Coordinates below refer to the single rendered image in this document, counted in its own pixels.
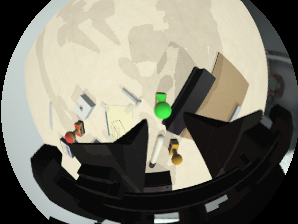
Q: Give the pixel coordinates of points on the red rubber stamp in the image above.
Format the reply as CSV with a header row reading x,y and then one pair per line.
x,y
79,130

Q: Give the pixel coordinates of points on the yellow rubber stamp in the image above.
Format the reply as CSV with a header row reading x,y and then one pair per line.
x,y
173,146

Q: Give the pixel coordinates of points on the pale yellow paper card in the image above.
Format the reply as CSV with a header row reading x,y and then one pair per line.
x,y
118,120

